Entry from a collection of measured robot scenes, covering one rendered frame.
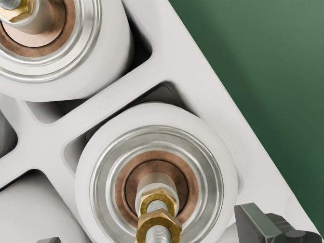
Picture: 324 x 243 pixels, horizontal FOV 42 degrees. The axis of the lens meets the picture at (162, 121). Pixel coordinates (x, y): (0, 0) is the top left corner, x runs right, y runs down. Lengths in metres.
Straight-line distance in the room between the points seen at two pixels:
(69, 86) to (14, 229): 0.09
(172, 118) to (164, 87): 0.18
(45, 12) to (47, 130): 0.11
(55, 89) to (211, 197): 0.11
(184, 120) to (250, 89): 0.27
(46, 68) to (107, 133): 0.05
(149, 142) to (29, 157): 0.12
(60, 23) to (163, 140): 0.09
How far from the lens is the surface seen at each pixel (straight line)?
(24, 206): 0.30
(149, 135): 0.24
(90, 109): 0.31
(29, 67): 0.24
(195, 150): 0.24
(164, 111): 0.24
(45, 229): 0.28
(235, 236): 0.33
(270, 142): 0.51
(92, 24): 0.24
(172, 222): 0.17
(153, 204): 0.20
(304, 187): 0.53
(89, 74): 0.24
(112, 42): 0.24
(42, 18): 0.23
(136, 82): 0.31
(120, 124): 0.24
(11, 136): 0.38
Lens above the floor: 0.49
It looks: 86 degrees down
